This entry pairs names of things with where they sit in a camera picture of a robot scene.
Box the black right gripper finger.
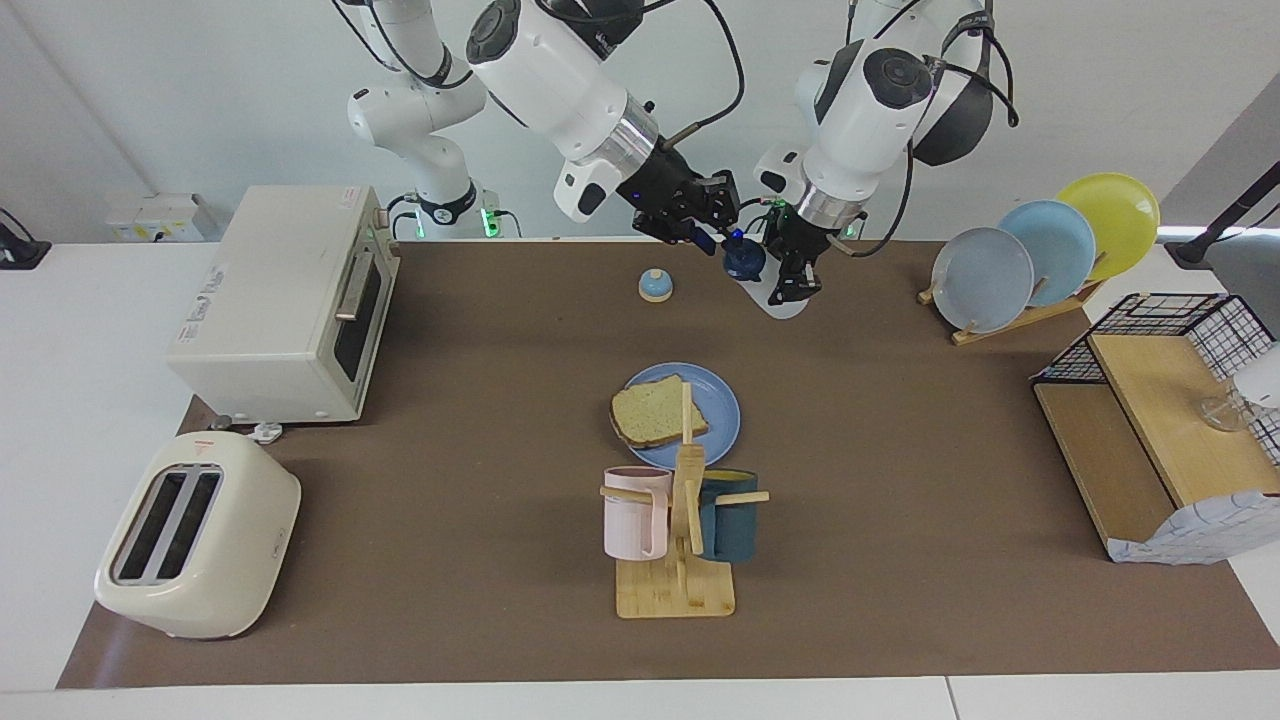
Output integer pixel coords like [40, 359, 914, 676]
[655, 218, 719, 257]
[695, 170, 743, 229]

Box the wooden mug rack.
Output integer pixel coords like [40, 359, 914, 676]
[600, 382, 771, 619]

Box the pink mug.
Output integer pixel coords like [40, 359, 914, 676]
[603, 466, 673, 561]

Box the black stand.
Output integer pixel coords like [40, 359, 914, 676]
[1165, 160, 1280, 269]

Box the teal mug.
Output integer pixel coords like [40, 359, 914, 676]
[697, 470, 761, 563]

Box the brown bread slice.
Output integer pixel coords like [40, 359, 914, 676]
[610, 375, 711, 449]

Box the brown table mat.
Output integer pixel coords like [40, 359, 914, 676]
[57, 238, 1280, 691]

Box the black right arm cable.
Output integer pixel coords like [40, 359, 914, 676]
[540, 0, 746, 151]

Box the cream two-slot toaster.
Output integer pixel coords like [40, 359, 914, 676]
[95, 430, 303, 641]

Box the white bottle with blue cap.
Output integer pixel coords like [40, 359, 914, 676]
[722, 228, 813, 321]

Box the wooden shelf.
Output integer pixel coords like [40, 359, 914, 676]
[1033, 333, 1280, 561]

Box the wooden plate rack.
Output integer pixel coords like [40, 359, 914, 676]
[918, 250, 1106, 347]

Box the white checked cloth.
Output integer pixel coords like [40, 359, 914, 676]
[1107, 490, 1280, 566]

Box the white frosted cup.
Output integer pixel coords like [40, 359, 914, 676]
[1233, 343, 1280, 411]

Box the yellow round plate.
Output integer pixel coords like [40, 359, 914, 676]
[1055, 173, 1161, 283]

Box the white toaster oven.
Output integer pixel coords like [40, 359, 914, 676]
[165, 185, 401, 426]

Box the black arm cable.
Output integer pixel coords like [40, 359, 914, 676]
[540, 0, 746, 151]
[850, 0, 1021, 259]

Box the clear glass cup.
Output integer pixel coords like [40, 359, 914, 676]
[1197, 388, 1253, 433]

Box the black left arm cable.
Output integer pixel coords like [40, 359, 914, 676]
[850, 0, 1021, 259]

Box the grey round plate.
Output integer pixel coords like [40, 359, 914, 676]
[932, 227, 1036, 334]

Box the white power strip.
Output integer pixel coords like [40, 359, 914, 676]
[105, 193, 216, 243]

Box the light blue round plate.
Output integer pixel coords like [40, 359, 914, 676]
[998, 200, 1098, 308]

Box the black wire basket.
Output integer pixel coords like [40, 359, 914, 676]
[1032, 292, 1280, 466]

